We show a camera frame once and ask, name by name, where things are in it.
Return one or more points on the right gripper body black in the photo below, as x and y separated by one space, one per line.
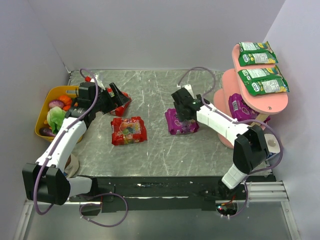
180 113

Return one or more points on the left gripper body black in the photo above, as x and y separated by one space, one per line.
111 97

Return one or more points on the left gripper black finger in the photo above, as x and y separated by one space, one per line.
114 87
120 99

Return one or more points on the purple candy bag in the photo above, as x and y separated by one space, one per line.
177 127
242 107

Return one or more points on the green candy bag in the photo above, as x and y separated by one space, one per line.
263 81
256 53

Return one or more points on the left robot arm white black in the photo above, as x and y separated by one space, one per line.
44 180

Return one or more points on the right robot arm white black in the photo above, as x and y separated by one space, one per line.
249 143

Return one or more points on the red candy bag upper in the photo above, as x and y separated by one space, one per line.
120 110

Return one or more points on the red candy bag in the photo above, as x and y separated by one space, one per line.
127 131
120 110

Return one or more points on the red candy bag lower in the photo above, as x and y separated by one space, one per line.
127 131

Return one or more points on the pink three-tier shelf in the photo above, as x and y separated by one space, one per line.
266 105

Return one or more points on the orange toy fruit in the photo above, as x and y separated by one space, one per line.
67 101

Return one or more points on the purple toy onion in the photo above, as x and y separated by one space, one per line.
56 103

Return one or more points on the green toy cabbage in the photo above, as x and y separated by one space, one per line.
55 118

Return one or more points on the yellow basket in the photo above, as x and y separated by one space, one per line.
53 94

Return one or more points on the purple toy eggplant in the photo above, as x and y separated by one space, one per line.
46 132

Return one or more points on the toilet paper roll blue wrapper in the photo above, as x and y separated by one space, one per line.
273 145

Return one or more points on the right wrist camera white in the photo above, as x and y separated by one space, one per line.
188 87

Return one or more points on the aluminium frame rail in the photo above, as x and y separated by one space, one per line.
267 191

